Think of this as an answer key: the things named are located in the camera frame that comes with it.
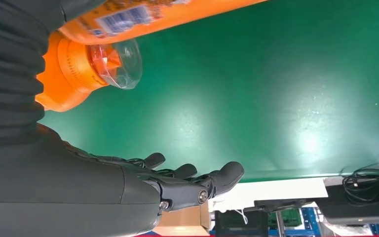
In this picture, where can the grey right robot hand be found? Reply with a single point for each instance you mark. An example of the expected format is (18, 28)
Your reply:
(62, 189)

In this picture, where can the brown cardboard box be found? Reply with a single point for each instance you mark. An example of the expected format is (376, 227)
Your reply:
(183, 222)

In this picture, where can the black carrying case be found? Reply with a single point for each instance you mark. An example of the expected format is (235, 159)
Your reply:
(356, 211)

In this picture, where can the blue metal rack frame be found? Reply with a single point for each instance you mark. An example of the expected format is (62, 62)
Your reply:
(310, 222)

